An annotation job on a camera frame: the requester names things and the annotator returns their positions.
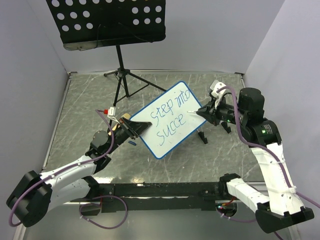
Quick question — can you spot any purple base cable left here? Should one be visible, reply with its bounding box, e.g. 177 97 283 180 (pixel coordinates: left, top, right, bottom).
79 195 129 230

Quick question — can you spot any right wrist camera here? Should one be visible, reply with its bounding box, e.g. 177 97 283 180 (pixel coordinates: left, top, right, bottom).
210 80 226 109

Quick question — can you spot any wooden microphone toy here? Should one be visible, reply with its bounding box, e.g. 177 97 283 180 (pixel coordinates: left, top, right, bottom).
107 113 131 132

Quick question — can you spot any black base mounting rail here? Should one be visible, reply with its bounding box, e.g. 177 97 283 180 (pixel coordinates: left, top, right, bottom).
74 182 233 213

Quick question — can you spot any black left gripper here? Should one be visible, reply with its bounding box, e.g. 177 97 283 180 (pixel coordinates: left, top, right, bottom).
105 116 152 155

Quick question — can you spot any blue marker cap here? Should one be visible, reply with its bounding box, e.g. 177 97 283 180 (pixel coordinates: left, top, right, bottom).
128 141 137 146

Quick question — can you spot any blue framed whiteboard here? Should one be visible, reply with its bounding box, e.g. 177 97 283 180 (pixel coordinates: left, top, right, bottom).
130 81 206 159

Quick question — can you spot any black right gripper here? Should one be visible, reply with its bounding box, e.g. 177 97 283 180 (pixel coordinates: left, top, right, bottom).
196 93 248 126

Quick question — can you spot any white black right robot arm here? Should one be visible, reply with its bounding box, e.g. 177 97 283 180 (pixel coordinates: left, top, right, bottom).
195 82 315 234

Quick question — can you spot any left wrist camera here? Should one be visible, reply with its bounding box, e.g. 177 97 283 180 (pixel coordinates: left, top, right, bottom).
102 106 116 119

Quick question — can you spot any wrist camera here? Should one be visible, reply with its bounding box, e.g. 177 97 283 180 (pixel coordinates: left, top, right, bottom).
102 106 116 119
210 80 226 109

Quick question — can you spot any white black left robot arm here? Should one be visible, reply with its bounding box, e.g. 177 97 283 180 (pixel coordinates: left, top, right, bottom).
6 117 152 227

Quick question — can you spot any black music stand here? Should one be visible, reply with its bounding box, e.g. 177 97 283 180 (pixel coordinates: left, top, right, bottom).
46 0 166 105

